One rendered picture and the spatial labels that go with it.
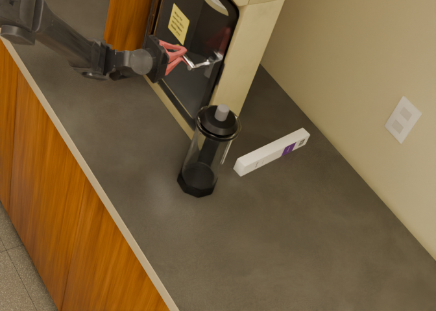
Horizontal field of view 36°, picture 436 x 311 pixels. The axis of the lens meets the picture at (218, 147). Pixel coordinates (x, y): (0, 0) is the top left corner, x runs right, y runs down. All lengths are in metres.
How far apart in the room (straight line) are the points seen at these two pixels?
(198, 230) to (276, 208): 0.23
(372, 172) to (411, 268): 0.31
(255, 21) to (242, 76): 0.18
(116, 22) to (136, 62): 0.41
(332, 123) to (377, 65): 0.26
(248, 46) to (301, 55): 0.46
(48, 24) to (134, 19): 0.68
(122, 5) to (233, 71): 0.39
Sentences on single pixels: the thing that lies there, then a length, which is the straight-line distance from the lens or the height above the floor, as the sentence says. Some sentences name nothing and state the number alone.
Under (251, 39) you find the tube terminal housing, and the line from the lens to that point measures 1.59.
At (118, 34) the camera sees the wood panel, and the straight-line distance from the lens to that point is 1.91.
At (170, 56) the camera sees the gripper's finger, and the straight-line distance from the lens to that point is 1.59.
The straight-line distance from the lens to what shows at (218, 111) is 1.52.
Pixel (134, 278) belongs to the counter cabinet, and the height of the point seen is 0.77.
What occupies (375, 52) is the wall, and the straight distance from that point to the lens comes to 1.84.
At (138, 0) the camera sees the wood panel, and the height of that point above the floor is 1.16.
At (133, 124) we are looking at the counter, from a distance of 1.81.
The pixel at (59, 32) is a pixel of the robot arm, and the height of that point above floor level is 1.41.
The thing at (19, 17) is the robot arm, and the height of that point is 1.51.
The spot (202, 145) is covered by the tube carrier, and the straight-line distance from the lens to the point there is 1.56.
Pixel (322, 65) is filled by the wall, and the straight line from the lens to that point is 1.98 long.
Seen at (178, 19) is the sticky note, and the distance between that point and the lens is 1.72.
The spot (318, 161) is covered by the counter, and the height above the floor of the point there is 0.94.
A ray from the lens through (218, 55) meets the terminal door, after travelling 1.60.
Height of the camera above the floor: 2.21
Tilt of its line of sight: 44 degrees down
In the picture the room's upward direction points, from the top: 21 degrees clockwise
